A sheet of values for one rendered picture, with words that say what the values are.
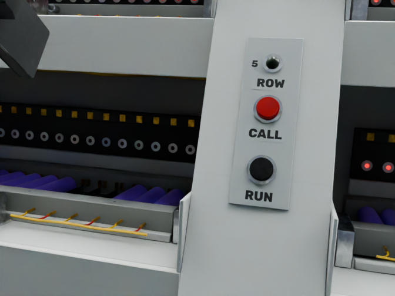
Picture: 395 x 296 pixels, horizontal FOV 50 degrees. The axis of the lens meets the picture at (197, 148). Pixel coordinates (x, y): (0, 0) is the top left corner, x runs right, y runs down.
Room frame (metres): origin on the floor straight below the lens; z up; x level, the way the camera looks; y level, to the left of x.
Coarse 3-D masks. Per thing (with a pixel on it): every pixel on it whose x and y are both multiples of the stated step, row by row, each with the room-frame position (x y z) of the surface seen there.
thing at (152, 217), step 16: (16, 192) 0.38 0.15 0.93; (32, 192) 0.38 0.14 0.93; (48, 192) 0.38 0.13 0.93; (16, 208) 0.38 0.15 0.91; (32, 208) 0.37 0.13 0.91; (48, 208) 0.37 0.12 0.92; (64, 208) 0.37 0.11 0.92; (80, 208) 0.37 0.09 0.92; (96, 208) 0.36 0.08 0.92; (112, 208) 0.36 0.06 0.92; (128, 208) 0.35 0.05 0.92; (144, 208) 0.35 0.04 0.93; (160, 208) 0.35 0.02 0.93; (80, 224) 0.35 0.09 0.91; (112, 224) 0.36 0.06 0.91; (128, 224) 0.36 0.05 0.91; (144, 224) 0.35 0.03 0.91; (160, 224) 0.35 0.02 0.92
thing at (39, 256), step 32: (32, 160) 0.52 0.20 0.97; (64, 160) 0.51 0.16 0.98; (96, 160) 0.50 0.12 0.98; (128, 160) 0.49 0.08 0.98; (160, 160) 0.48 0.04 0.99; (32, 224) 0.37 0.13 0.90; (0, 256) 0.33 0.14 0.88; (32, 256) 0.32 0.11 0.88; (64, 256) 0.32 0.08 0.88; (96, 256) 0.32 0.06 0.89; (128, 256) 0.32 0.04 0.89; (160, 256) 0.32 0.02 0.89; (0, 288) 0.34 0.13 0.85; (32, 288) 0.33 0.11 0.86; (64, 288) 0.32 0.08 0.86; (96, 288) 0.32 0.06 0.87; (128, 288) 0.31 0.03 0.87; (160, 288) 0.30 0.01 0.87
